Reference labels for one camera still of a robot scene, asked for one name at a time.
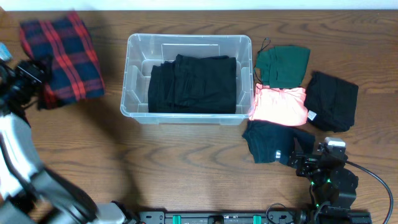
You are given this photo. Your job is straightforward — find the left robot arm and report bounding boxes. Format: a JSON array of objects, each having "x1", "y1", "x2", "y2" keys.
[{"x1": 1, "y1": 60, "x2": 139, "y2": 224}]

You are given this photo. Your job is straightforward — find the large black pants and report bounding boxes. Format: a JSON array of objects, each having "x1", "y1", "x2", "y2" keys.
[{"x1": 147, "y1": 54, "x2": 237, "y2": 114}]

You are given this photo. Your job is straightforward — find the dark green garment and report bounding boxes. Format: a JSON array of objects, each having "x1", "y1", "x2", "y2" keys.
[{"x1": 253, "y1": 38, "x2": 311, "y2": 89}]

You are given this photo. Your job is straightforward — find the right black cable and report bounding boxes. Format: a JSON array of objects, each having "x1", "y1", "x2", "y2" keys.
[{"x1": 345, "y1": 160, "x2": 394, "y2": 224}]

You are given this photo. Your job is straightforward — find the dark teal folded garment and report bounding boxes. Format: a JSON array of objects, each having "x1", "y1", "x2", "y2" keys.
[{"x1": 242, "y1": 120, "x2": 315, "y2": 165}]

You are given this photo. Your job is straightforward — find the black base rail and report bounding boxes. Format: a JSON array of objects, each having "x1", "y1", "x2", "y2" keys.
[{"x1": 136, "y1": 210, "x2": 373, "y2": 224}]

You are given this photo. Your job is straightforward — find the coral pink folded garment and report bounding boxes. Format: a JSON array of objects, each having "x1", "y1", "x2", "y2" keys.
[{"x1": 249, "y1": 83, "x2": 308, "y2": 126}]

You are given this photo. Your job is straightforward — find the red navy plaid shirt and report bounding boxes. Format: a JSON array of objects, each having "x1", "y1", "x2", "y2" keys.
[{"x1": 19, "y1": 11, "x2": 105, "y2": 110}]

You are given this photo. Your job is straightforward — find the clear plastic storage bin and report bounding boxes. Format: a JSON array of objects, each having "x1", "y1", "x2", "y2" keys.
[{"x1": 120, "y1": 34, "x2": 254, "y2": 125}]

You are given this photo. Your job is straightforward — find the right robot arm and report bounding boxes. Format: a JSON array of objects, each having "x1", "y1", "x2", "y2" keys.
[{"x1": 287, "y1": 137, "x2": 359, "y2": 213}]

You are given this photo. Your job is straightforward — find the black garment white tag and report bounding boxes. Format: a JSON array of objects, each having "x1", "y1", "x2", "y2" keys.
[{"x1": 304, "y1": 71, "x2": 359, "y2": 133}]

